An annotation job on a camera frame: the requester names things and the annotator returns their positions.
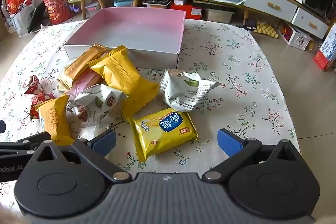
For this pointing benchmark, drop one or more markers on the large plain yellow snack packet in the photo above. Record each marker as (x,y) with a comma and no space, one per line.
(123,74)

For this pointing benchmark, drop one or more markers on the white shopping bag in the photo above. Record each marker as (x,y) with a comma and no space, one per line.
(22,20)

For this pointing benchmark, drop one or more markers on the red gift box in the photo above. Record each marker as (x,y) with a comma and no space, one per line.
(17,2)

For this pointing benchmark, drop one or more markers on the small white stand drawer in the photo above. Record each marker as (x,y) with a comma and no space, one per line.
(311,24)

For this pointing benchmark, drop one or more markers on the wide white stand drawer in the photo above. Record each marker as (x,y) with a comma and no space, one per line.
(270,5)

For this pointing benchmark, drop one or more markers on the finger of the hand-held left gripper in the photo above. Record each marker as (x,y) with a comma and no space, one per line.
(23,145)

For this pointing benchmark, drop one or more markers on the white nut-print snack packet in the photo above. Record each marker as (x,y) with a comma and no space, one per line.
(102,103)

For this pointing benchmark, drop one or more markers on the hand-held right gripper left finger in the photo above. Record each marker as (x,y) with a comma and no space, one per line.
(103,141)

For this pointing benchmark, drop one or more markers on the pink snack packet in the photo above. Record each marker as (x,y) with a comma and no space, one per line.
(84,83)

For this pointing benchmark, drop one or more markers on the black flat panel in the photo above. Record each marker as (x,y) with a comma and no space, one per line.
(38,18)

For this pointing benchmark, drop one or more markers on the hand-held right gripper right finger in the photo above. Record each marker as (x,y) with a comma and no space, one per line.
(231,141)

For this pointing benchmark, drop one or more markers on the floral tablecloth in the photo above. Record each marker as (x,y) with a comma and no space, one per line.
(236,69)

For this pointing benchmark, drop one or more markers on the red gift bag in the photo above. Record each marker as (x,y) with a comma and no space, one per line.
(56,10)

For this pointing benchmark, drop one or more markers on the yellow packet with blue label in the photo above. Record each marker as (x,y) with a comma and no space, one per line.
(162,132)

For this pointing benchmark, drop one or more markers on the red storage box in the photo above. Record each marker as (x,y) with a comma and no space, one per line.
(186,11)

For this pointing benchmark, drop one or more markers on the blue white red carton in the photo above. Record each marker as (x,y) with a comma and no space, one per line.
(325,53)

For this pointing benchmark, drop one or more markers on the orange-tan snack packet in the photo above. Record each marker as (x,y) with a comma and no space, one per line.
(78,66)

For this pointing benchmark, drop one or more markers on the clear plastic storage bin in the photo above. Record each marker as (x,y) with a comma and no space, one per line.
(220,15)

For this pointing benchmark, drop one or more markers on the pink cardboard box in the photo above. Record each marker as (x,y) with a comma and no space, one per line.
(136,27)

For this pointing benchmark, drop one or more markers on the pale clear snack packet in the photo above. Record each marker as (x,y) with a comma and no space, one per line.
(90,132)

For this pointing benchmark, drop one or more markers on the white box with red print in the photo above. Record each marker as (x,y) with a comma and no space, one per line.
(298,39)

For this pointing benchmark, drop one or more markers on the small yellow snack packet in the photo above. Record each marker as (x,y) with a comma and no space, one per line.
(53,119)

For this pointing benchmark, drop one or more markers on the blue-lidded storage bin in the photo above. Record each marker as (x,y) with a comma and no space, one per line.
(123,2)

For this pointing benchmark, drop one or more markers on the keyboard box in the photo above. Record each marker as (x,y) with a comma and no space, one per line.
(157,2)

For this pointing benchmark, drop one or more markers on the red candy packet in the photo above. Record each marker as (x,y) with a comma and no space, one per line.
(32,85)
(39,102)

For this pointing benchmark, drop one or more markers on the pink-lidded storage bin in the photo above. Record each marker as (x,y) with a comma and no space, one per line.
(93,8)

